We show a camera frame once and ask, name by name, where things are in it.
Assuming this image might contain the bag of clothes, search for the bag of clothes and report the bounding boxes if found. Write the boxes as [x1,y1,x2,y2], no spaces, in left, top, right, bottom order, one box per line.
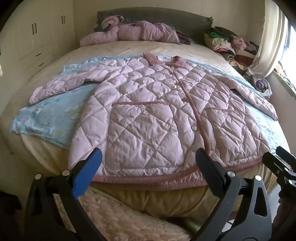
[245,70,273,98]

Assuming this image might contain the pink and teal garment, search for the pink and teal garment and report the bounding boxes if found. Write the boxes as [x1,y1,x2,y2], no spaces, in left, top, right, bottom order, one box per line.
[94,15,124,33]

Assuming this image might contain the crumpled pink padded jacket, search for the crumpled pink padded jacket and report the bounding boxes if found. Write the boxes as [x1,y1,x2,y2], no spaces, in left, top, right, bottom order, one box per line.
[80,20,180,46]

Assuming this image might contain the pile of folded clothes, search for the pile of folded clothes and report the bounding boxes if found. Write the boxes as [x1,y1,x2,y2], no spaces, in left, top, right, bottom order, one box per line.
[203,26,259,70]

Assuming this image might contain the light blue printed blanket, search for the light blue printed blanket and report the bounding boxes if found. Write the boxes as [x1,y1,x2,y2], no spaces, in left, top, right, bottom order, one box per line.
[10,54,288,154]

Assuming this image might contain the cream wardrobe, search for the cream wardrobe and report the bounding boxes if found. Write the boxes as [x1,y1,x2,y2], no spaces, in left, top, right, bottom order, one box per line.
[0,0,77,77]

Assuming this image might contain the pink quilted jacket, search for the pink quilted jacket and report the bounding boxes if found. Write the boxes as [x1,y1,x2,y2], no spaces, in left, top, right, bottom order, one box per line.
[29,52,278,187]

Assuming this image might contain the window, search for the window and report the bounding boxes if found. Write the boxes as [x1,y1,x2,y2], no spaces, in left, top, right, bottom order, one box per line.
[281,23,296,98]

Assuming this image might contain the bed with beige cover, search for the bed with beige cover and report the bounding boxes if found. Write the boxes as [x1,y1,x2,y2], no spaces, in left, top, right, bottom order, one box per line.
[0,39,289,223]

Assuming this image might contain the grey upholstered headboard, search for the grey upholstered headboard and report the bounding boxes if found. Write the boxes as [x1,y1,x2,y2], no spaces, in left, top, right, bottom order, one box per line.
[97,7,213,44]

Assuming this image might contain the striped folded clothes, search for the striped folded clothes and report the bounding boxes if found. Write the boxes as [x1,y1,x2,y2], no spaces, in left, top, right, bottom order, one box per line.
[176,30,197,45]

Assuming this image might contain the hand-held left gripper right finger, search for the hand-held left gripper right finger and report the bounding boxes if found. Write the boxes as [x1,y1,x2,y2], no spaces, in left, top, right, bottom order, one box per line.
[195,148,271,241]

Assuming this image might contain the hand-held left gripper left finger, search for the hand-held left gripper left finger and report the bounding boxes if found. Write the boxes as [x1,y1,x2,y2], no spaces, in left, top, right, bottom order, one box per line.
[24,148,107,241]

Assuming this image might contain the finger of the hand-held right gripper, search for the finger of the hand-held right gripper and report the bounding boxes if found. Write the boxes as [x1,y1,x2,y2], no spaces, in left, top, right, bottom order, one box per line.
[276,146,296,168]
[262,152,296,187]

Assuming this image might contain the pink fluffy rug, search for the pink fluffy rug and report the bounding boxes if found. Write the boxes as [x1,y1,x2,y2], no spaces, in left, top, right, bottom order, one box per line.
[53,185,192,241]

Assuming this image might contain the cream curtain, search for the cream curtain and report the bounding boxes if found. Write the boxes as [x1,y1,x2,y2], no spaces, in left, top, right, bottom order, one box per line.
[248,0,289,78]

